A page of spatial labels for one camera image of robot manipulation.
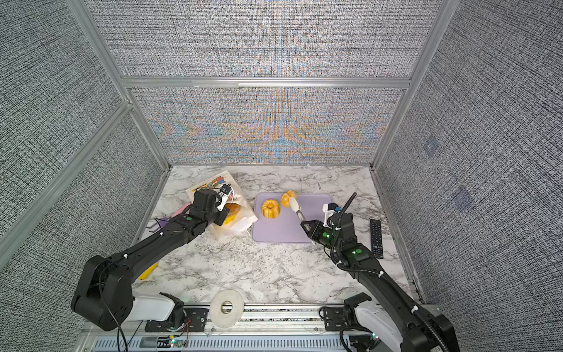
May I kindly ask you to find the lilac plastic tray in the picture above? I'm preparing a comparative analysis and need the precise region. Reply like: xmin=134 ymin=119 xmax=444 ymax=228
xmin=252 ymin=192 xmax=334 ymax=244

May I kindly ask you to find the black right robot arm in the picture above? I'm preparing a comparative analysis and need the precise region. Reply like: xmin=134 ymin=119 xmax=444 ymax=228
xmin=288 ymin=194 xmax=460 ymax=351

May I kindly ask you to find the pale yellow fake bun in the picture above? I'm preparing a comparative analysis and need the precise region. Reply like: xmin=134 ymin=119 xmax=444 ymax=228
xmin=280 ymin=190 xmax=298 ymax=208

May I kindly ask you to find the yellow toy tool handle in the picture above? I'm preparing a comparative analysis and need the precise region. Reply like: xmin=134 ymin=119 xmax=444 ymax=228
xmin=138 ymin=263 xmax=158 ymax=280

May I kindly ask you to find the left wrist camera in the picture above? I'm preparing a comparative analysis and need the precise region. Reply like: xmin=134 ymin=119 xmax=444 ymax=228
xmin=217 ymin=183 xmax=233 ymax=211

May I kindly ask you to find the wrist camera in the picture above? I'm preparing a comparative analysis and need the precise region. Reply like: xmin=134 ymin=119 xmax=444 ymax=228
xmin=217 ymin=183 xmax=233 ymax=211
xmin=322 ymin=202 xmax=341 ymax=227

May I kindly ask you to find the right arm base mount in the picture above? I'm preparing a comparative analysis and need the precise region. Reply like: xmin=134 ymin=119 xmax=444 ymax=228
xmin=318 ymin=306 xmax=375 ymax=351

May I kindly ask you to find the black remote control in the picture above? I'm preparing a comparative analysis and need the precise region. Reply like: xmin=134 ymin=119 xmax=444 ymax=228
xmin=369 ymin=219 xmax=384 ymax=259

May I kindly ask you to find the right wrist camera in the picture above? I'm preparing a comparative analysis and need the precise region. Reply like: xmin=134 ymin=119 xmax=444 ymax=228
xmin=322 ymin=202 xmax=341 ymax=227

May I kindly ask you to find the yellow bundt fake bread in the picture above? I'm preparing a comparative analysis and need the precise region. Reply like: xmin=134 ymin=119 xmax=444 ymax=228
xmin=261 ymin=199 xmax=281 ymax=219

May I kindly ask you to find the orange brown fake bread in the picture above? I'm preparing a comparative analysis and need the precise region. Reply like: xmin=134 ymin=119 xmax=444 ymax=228
xmin=223 ymin=202 xmax=241 ymax=226

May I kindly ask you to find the purple toy garden fork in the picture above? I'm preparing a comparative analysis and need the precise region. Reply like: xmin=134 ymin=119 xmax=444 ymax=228
xmin=146 ymin=203 xmax=191 ymax=232

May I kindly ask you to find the white tape roll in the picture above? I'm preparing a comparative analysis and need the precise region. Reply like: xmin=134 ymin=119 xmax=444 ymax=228
xmin=209 ymin=290 xmax=245 ymax=329

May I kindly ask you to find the white printed paper bag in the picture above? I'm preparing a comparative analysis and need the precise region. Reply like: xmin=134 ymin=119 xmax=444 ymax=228
xmin=186 ymin=170 xmax=258 ymax=238

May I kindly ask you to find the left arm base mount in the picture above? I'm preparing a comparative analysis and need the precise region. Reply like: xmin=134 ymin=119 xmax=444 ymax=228
xmin=145 ymin=307 xmax=209 ymax=334

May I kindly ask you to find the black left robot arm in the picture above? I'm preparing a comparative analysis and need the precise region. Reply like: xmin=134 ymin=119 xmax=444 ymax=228
xmin=70 ymin=185 xmax=232 ymax=331

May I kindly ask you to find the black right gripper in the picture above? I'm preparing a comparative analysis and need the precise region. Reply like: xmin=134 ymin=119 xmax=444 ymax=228
xmin=301 ymin=219 xmax=343 ymax=254

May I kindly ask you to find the aluminium front rail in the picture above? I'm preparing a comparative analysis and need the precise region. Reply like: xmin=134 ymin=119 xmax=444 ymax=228
xmin=74 ymin=304 xmax=392 ymax=351

